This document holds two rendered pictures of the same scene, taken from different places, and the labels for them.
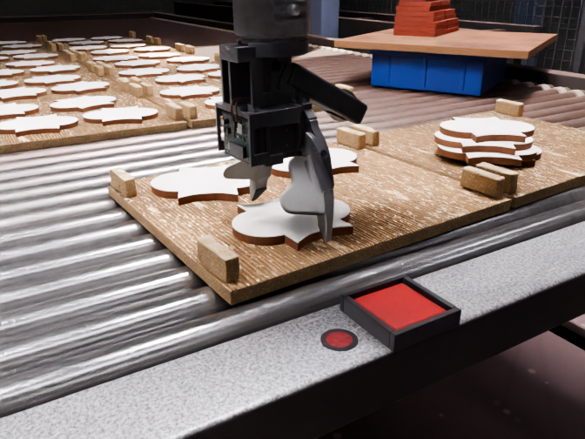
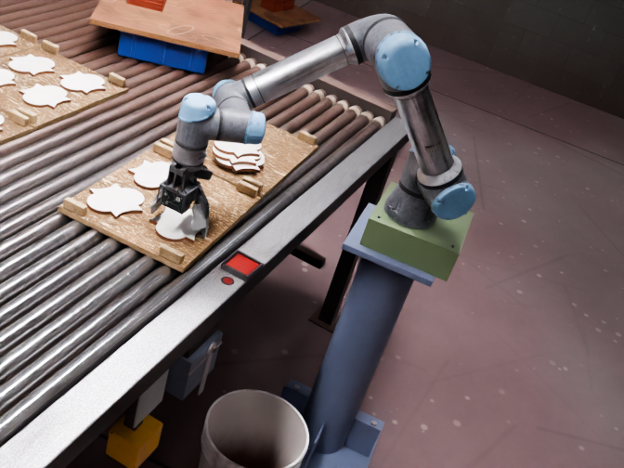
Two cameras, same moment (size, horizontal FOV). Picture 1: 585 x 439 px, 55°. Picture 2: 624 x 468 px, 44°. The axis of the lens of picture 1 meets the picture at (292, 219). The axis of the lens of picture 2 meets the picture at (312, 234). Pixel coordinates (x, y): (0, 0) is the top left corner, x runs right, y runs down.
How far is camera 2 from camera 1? 139 cm
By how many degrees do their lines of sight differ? 38
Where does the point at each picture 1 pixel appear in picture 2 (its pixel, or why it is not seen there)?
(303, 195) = (198, 222)
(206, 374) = (195, 301)
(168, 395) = (189, 309)
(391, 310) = (241, 266)
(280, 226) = (180, 230)
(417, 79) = (157, 56)
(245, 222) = (163, 230)
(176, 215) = (121, 227)
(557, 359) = not seen: hidden behind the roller
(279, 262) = (190, 251)
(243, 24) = (183, 160)
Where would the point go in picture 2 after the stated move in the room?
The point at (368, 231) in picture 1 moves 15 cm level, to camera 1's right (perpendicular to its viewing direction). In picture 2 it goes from (213, 227) to (264, 220)
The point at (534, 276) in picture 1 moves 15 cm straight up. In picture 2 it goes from (279, 241) to (293, 193)
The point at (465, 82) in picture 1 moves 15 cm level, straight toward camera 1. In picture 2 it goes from (193, 63) to (200, 83)
